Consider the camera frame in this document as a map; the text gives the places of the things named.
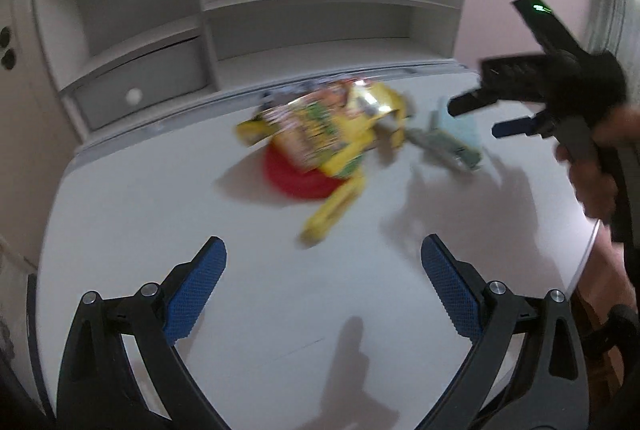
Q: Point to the person's right hand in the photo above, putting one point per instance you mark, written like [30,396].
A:
[595,190]

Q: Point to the white drawer knob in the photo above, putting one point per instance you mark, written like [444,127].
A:
[134,96]

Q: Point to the grey drawer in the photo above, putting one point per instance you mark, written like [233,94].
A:
[160,74]

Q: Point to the beige door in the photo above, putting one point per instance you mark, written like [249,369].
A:
[30,99]

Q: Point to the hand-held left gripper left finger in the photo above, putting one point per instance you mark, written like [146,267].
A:
[197,290]

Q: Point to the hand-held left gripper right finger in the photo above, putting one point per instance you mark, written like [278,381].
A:
[450,285]

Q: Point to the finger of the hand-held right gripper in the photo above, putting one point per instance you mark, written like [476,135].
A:
[515,127]
[472,102]

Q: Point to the dark round door lock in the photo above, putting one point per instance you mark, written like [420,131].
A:
[7,58]

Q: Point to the yellow snack bag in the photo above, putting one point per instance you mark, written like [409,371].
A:
[360,129]

